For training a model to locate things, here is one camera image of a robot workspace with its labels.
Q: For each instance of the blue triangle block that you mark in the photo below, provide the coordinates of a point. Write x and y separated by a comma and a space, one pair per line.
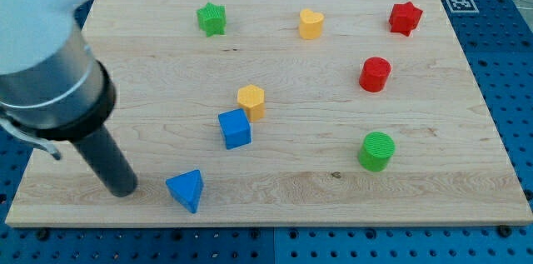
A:
186, 189

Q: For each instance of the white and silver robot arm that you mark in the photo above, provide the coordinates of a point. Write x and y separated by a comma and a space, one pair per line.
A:
51, 84

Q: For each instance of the blue cube block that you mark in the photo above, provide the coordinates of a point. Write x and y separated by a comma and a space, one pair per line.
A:
236, 129

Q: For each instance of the wooden board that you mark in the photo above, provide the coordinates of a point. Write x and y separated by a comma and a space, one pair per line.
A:
301, 168

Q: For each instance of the yellow hexagon block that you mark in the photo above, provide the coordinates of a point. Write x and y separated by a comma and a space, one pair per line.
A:
251, 99

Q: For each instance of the yellow heart block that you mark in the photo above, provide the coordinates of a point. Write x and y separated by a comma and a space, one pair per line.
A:
311, 24

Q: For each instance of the green star block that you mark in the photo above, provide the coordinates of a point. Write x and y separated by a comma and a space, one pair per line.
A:
212, 19

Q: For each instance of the red cylinder block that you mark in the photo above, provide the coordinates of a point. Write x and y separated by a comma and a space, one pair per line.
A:
374, 74

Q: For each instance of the green cylinder block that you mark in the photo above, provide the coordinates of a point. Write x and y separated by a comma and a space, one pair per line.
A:
376, 151

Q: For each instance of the red star block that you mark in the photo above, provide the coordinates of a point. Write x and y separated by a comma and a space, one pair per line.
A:
404, 18

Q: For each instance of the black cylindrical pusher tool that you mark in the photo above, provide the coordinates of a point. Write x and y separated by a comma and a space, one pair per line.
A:
105, 158

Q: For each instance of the white fiducial marker tag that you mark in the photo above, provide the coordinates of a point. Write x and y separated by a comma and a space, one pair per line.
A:
462, 6

